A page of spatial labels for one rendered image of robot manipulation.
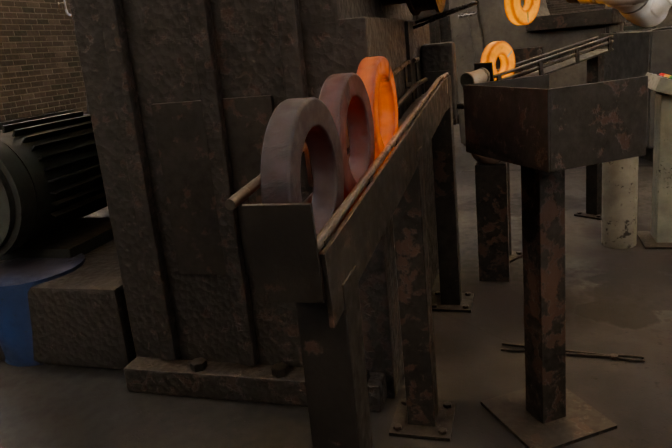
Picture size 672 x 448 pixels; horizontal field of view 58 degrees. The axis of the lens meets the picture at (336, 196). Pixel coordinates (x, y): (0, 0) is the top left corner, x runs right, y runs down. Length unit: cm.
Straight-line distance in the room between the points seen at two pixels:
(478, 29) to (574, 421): 335
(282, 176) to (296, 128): 5
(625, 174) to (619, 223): 18
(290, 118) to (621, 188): 188
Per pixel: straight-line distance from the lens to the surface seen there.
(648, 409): 154
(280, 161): 60
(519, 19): 212
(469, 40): 448
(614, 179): 239
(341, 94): 79
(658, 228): 251
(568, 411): 148
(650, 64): 372
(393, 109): 109
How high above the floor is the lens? 82
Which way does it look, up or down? 14 degrees down
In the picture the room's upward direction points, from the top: 6 degrees counter-clockwise
